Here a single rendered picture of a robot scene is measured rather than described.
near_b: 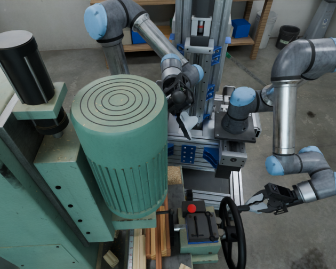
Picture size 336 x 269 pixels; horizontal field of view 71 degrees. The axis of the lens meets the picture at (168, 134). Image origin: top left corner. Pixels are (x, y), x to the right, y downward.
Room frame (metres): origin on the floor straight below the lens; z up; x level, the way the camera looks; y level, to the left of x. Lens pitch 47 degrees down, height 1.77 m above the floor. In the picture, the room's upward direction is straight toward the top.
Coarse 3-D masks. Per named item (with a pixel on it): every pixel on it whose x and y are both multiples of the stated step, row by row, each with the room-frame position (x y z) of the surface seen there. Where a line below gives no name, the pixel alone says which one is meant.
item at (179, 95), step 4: (176, 92) 0.48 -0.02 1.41; (180, 92) 0.48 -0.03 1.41; (172, 96) 0.48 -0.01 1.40; (176, 96) 0.47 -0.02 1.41; (180, 96) 0.47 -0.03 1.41; (184, 96) 0.48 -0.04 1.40; (172, 100) 0.47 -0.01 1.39; (176, 100) 0.47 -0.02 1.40; (180, 100) 0.46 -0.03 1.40; (184, 100) 0.47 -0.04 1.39; (168, 104) 0.48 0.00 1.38; (172, 104) 0.47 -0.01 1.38; (176, 104) 0.47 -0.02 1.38; (180, 104) 0.47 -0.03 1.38; (168, 108) 0.47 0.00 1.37
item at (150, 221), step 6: (114, 216) 0.31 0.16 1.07; (150, 216) 0.31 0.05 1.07; (156, 216) 0.34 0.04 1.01; (114, 222) 0.30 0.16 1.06; (120, 222) 0.30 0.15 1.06; (126, 222) 0.30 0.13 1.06; (132, 222) 0.30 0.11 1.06; (138, 222) 0.30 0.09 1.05; (144, 222) 0.30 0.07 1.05; (150, 222) 0.30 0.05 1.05; (156, 222) 0.32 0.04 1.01; (120, 228) 0.30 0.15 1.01; (126, 228) 0.30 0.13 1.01; (132, 228) 0.30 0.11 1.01
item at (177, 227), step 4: (172, 216) 0.34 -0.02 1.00; (172, 220) 0.33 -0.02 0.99; (172, 224) 0.32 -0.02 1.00; (176, 224) 0.33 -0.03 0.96; (180, 224) 0.33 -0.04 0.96; (184, 224) 0.33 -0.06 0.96; (172, 228) 0.30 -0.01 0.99; (176, 228) 0.32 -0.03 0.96; (180, 228) 0.32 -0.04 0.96; (172, 232) 0.29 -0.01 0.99; (172, 236) 0.28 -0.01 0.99; (172, 240) 0.28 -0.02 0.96; (172, 244) 0.28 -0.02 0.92
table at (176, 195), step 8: (176, 184) 0.53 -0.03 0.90; (168, 192) 0.49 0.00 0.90; (176, 192) 0.49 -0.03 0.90; (184, 192) 0.49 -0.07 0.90; (168, 200) 0.45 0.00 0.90; (176, 200) 0.45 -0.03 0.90; (184, 200) 0.45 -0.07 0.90; (176, 208) 0.42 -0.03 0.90; (176, 216) 0.39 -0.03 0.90; (176, 232) 0.33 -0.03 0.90; (176, 240) 0.30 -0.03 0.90; (176, 248) 0.27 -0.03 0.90; (168, 256) 0.24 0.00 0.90; (176, 256) 0.24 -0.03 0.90; (184, 256) 0.24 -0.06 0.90; (192, 256) 0.25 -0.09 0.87; (200, 256) 0.25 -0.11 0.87; (208, 256) 0.25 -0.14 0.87; (216, 256) 0.25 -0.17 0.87; (152, 264) 0.22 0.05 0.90; (168, 264) 0.22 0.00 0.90; (176, 264) 0.22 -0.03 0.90; (184, 264) 0.22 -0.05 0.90; (192, 264) 0.22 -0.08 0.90
